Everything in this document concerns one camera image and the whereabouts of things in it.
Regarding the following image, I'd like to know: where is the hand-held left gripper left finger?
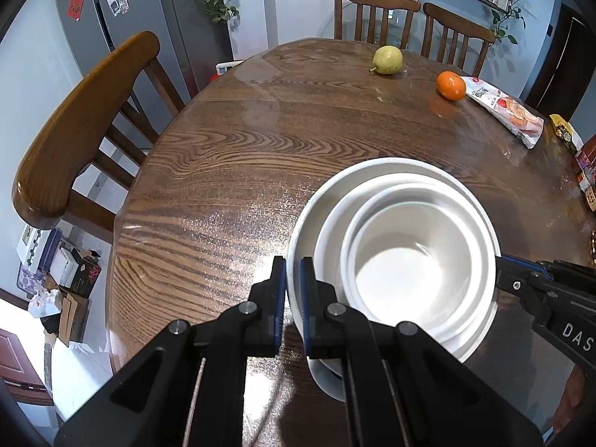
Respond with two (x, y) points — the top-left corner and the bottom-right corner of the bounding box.
(53, 256), (287, 447)

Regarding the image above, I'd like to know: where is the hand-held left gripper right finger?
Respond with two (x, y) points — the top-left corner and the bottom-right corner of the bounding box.
(300, 256), (543, 447)

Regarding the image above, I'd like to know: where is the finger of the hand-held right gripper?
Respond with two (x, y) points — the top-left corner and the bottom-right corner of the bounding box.
(496, 262), (558, 307)
(502, 254), (596, 292)

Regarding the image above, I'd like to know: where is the large grey-white bowl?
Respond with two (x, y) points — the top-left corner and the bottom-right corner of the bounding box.
(285, 157), (503, 364)

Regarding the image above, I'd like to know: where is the medium white bowl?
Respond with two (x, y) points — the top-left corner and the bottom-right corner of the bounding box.
(313, 171), (497, 350)

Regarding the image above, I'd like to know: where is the small straight-sided white bowl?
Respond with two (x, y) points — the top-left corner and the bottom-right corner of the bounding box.
(340, 183), (485, 331)

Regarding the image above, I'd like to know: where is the person's right hand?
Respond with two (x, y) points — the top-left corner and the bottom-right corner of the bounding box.
(553, 365), (588, 435)

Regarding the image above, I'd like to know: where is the red sauce bottle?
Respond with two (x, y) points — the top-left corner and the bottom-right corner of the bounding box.
(575, 134), (596, 182)

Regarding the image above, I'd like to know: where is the yellow snack packet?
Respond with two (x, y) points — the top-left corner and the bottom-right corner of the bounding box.
(549, 114), (584, 153)

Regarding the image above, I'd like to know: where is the white snack bag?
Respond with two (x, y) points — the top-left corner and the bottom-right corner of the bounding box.
(461, 76), (545, 150)

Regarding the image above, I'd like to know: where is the orange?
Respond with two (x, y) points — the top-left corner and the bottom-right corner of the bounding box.
(436, 71), (467, 101)

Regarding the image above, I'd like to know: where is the dark wooden door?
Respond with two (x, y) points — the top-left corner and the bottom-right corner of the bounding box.
(524, 4), (587, 110)

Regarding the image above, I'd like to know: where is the cardboard box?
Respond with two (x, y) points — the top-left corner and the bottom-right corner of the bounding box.
(44, 289), (91, 348)

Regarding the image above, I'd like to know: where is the crumpled white paper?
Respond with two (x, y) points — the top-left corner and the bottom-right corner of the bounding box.
(28, 289), (63, 318)

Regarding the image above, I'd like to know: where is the green pear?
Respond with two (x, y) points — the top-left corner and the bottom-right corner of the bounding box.
(369, 45), (403, 75)

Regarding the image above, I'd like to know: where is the grey refrigerator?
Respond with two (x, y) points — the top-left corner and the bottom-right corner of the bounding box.
(51, 0), (234, 98)

